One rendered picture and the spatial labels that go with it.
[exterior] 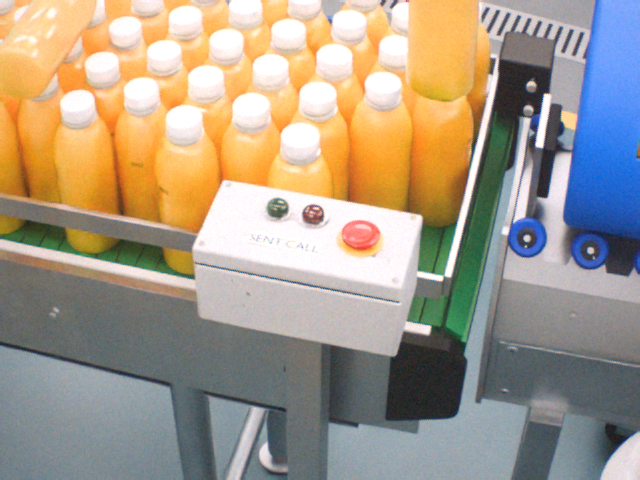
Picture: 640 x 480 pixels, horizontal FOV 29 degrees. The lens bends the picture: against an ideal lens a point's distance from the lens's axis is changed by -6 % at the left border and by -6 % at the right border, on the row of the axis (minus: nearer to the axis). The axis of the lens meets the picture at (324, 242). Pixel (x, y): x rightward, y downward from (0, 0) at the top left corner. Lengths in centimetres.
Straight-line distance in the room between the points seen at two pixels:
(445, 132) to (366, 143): 9
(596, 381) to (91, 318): 62
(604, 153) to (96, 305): 62
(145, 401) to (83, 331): 95
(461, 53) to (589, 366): 46
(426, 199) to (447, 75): 25
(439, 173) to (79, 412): 122
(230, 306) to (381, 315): 15
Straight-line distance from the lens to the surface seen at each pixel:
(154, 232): 143
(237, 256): 122
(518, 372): 162
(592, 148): 131
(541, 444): 175
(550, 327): 150
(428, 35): 127
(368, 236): 122
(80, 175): 143
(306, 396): 140
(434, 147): 145
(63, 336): 160
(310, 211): 124
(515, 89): 166
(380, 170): 144
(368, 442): 244
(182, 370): 156
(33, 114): 146
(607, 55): 131
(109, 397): 253
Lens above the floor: 197
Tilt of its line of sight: 45 degrees down
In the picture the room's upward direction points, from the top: 1 degrees clockwise
